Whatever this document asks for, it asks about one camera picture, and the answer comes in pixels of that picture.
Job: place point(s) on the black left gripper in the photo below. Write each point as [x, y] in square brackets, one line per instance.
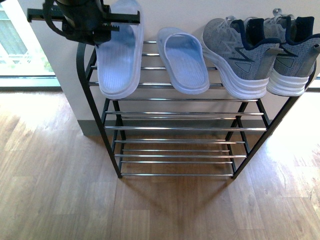
[84, 21]

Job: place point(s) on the light blue slide slipper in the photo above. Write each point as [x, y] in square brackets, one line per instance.
[119, 60]

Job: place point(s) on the grey knit sneaker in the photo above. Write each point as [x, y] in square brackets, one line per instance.
[301, 47]
[242, 54]

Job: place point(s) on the black metal shoe rack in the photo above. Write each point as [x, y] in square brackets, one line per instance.
[120, 130]

